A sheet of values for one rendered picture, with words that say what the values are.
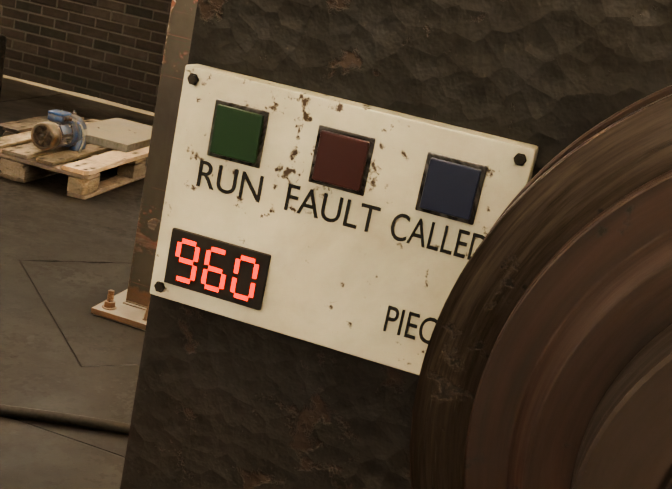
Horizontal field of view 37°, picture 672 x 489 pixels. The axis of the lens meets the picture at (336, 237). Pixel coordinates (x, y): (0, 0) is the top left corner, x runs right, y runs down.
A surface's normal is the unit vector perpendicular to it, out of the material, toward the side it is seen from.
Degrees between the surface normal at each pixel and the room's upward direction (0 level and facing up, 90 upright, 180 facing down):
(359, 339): 90
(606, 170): 90
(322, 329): 90
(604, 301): 64
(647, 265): 56
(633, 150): 90
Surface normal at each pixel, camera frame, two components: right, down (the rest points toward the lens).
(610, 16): -0.29, 0.20
